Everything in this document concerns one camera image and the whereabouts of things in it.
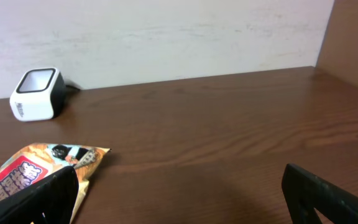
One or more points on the orange noodle snack packet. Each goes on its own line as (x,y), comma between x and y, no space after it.
(36,161)

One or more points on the white barcode scanner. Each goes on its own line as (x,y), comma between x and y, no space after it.
(40,95)

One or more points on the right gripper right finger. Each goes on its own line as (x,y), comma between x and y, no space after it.
(306,194)

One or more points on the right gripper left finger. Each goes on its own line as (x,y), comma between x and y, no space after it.
(50,200)

